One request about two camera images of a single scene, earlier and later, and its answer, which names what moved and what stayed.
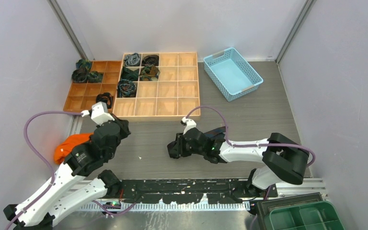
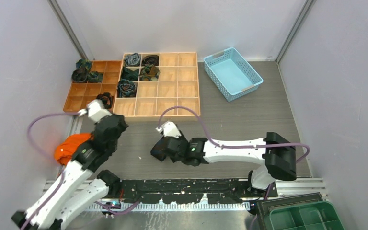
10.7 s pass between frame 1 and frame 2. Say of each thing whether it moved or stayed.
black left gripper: stayed
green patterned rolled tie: stayed
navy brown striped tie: moved
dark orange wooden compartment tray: stayed
